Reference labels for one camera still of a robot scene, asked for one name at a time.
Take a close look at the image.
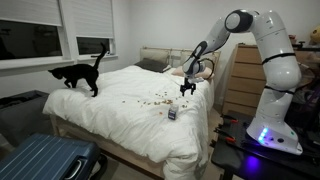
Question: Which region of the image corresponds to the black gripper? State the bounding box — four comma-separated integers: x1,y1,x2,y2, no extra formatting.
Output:
179,77,197,98

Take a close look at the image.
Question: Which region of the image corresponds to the black robot table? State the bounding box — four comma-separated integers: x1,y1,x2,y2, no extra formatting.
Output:
210,109,320,180

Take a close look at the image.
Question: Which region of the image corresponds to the long white window sill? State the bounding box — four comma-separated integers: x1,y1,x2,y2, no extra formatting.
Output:
0,58,75,70

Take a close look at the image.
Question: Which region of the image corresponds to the dark gray ottoman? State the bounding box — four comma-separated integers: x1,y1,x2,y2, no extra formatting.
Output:
0,89,56,148

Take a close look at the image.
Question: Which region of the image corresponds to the narrow dark window pane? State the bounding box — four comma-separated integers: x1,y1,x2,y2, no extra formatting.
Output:
75,35,113,56

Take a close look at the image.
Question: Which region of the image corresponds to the black cat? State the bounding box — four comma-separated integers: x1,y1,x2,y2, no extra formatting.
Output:
47,42,108,98

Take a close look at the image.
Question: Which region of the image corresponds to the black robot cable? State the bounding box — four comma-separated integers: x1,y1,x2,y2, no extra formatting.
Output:
199,58,216,81

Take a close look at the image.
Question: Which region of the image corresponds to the orange and black bar clamp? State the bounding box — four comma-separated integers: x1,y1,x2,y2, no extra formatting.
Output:
213,127,238,145
219,114,240,125

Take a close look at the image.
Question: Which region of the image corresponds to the dark gray pillow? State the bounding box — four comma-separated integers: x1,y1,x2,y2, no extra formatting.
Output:
134,57,172,74

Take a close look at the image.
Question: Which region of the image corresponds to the wide dark window pane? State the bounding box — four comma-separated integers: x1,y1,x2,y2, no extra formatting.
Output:
0,19,64,61

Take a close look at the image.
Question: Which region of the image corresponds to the short white window sill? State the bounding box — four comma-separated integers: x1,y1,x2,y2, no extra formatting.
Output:
77,54,119,66

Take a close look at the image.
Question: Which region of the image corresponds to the yellow plush toy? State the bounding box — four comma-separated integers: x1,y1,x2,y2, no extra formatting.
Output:
309,25,320,46

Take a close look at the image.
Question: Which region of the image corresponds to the light wooden bed frame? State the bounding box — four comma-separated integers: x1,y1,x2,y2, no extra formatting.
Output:
49,114,166,179

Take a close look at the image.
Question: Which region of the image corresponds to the wide white roller blind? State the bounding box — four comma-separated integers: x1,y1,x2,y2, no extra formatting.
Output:
0,0,63,27

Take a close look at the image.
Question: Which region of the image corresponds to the bed with white duvet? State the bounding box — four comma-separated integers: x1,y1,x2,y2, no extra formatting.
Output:
42,64,216,180

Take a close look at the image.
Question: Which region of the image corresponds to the wooden chest of drawers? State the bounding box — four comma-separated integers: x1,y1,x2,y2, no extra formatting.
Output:
221,42,317,117

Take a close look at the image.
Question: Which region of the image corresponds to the blue hard-shell suitcase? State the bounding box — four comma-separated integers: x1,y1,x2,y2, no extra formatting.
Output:
0,133,108,180

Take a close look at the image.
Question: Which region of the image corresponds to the pink pillow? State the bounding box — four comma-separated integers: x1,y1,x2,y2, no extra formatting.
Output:
171,65,216,80

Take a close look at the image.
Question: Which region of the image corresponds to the black cloth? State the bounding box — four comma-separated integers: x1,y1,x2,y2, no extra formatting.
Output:
0,91,44,109

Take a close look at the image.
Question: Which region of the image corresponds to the narrow white roller blind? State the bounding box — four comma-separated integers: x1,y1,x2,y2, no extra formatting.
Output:
71,0,115,39

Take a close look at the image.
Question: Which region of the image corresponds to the beige upholstered headboard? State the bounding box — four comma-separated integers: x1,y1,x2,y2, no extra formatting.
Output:
139,46,222,73

